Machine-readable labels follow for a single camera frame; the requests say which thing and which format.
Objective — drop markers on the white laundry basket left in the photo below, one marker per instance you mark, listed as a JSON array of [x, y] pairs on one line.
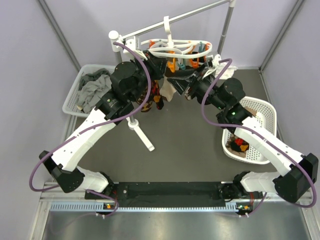
[[70, 104]]

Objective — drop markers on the brown argyle sock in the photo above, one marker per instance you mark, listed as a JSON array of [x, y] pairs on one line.
[[148, 105]]

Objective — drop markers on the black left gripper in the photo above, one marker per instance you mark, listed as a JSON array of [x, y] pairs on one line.
[[157, 65]]

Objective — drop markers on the white oval peg hanger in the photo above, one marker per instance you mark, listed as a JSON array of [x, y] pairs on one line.
[[177, 48]]

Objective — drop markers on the beige brown sock left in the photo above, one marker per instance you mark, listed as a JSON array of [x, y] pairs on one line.
[[167, 91]]

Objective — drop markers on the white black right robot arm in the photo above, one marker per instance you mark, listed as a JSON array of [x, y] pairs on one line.
[[295, 174]]

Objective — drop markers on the white laundry basket right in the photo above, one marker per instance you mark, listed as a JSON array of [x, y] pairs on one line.
[[266, 115]]

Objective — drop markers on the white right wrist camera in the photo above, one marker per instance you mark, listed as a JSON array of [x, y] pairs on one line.
[[212, 62]]

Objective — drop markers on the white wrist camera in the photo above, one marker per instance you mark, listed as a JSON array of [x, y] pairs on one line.
[[133, 44], [212, 62]]

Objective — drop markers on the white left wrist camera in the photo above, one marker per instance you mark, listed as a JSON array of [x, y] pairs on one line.
[[133, 44]]

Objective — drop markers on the grey clothes pile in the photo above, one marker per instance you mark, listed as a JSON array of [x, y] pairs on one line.
[[92, 87]]

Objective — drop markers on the red black argyle sock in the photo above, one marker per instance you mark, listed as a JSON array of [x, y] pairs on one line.
[[156, 96], [237, 144]]

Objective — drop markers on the white laundry basket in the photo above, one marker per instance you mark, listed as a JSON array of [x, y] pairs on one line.
[[266, 115], [70, 104]]

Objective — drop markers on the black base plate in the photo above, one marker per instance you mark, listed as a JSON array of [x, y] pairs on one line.
[[171, 194]]

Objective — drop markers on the yellow orange peg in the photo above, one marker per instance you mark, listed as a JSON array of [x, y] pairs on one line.
[[171, 64]]

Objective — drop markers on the white cloth on floor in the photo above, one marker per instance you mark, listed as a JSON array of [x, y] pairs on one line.
[[226, 74]]

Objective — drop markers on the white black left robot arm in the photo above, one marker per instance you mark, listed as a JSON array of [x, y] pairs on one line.
[[107, 98]]

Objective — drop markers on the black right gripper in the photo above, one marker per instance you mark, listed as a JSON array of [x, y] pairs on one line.
[[194, 83]]

